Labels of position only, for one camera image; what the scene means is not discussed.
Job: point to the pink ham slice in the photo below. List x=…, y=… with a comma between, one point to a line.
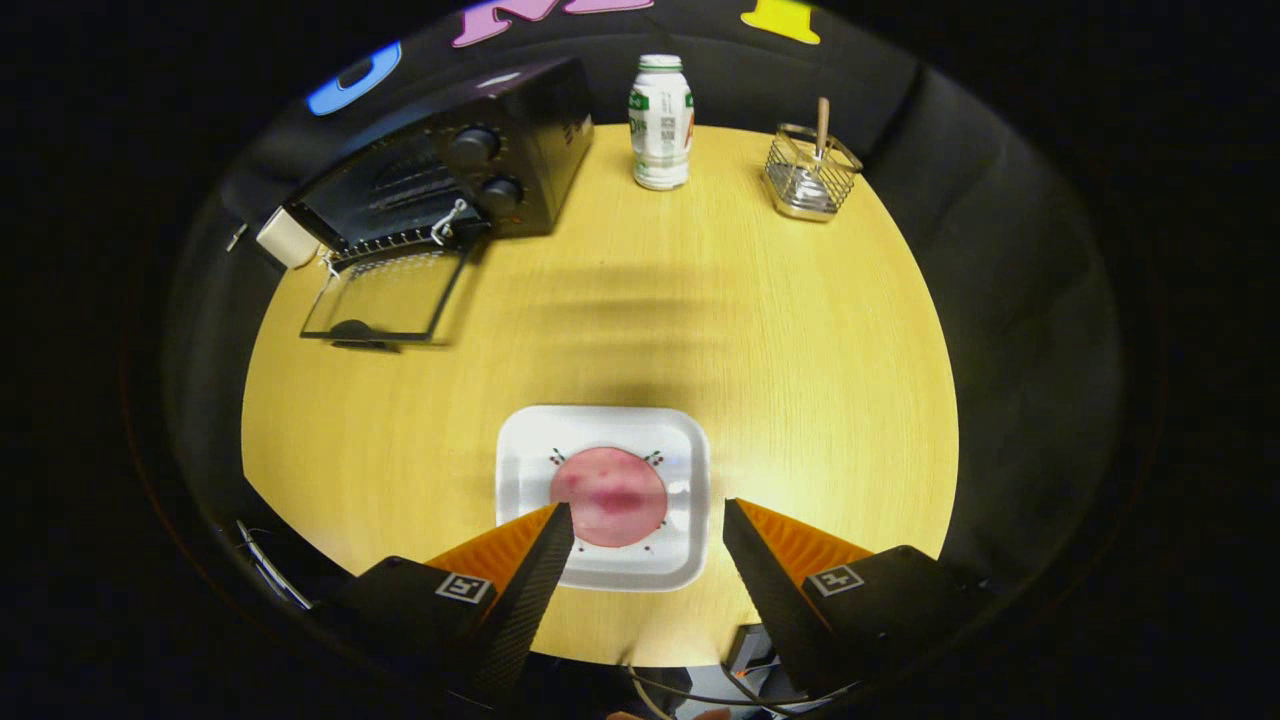
x=610, y=495

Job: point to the white bread toaster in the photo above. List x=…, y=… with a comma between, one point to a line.
x=287, y=238

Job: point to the white bottle with green label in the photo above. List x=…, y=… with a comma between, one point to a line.
x=660, y=130

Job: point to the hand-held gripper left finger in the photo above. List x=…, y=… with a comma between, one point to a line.
x=525, y=610

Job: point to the wooden stick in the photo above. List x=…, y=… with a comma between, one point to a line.
x=822, y=125

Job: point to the white square plate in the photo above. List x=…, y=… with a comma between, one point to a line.
x=530, y=440

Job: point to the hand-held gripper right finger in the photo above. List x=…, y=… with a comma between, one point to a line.
x=775, y=610

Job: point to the black toaster oven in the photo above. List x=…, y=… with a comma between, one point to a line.
x=540, y=130

